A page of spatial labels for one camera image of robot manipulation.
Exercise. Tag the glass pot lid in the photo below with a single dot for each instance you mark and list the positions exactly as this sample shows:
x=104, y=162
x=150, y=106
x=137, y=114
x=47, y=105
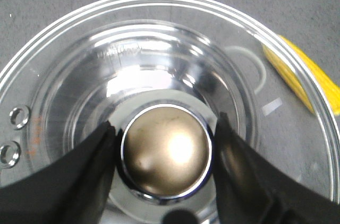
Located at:
x=161, y=72

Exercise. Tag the yellow corn cob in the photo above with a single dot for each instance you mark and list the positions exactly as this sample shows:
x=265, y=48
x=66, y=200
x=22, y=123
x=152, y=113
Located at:
x=330, y=89

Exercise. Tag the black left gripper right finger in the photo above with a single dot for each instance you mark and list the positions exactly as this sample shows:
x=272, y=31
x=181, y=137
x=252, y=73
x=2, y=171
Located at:
x=251, y=190

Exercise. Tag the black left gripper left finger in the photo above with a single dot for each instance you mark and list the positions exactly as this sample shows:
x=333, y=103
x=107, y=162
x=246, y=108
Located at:
x=74, y=189

